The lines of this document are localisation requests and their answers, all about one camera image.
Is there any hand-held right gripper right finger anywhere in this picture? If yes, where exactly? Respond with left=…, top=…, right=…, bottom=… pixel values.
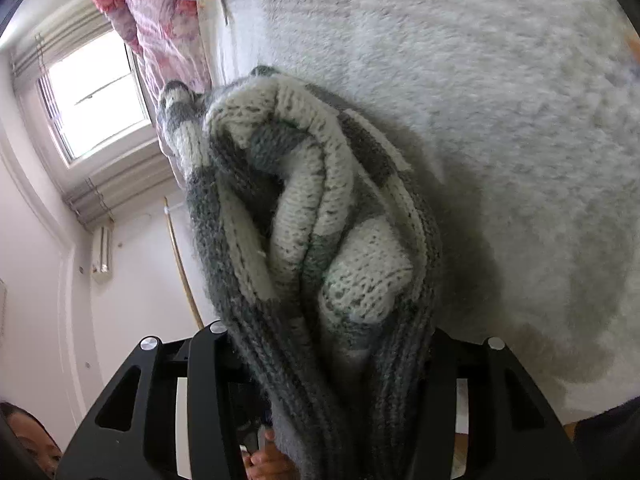
left=407, top=327, right=586, bottom=480

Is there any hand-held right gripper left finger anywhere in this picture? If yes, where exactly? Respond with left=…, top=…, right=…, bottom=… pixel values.
left=55, top=320, right=273, bottom=480

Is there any grey white checkered knit sweater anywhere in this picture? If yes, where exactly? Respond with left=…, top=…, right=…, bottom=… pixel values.
left=156, top=65, right=446, bottom=480

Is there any person's left hand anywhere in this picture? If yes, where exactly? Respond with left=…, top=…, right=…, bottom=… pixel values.
left=244, top=427, right=300, bottom=480

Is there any wooden pole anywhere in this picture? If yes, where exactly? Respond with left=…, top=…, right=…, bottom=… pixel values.
left=163, top=197, right=204, bottom=329

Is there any dark cloth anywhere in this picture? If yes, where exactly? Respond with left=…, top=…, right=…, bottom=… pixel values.
left=565, top=397, right=640, bottom=480

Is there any person's face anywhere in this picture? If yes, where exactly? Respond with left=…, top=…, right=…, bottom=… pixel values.
left=0, top=401, right=64, bottom=479

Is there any white fluffy blanket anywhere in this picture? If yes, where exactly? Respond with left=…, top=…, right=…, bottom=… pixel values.
left=215, top=0, right=640, bottom=423

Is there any window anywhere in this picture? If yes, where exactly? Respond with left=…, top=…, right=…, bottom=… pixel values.
left=35, top=27, right=156, bottom=168

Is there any pink patterned quilt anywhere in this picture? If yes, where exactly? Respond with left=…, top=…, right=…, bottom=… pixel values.
left=84, top=0, right=213, bottom=96

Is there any white wall fixture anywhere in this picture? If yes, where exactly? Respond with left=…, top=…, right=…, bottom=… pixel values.
left=91, top=225, right=114, bottom=282

